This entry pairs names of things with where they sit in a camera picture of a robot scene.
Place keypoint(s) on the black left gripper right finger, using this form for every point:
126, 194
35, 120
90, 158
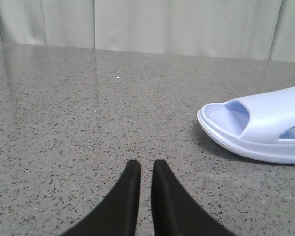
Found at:
174, 211

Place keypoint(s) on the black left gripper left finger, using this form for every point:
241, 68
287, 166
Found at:
117, 214

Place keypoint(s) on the light blue slipper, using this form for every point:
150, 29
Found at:
260, 126

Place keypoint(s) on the pale green curtain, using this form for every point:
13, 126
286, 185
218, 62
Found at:
244, 29

